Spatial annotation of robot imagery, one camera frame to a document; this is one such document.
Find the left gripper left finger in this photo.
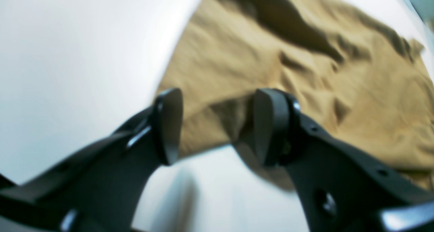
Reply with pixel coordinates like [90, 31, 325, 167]
[1, 88, 183, 232]

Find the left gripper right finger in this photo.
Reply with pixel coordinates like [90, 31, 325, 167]
[253, 88, 434, 232]

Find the brown t-shirt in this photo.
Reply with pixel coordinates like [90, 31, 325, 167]
[158, 0, 434, 191]

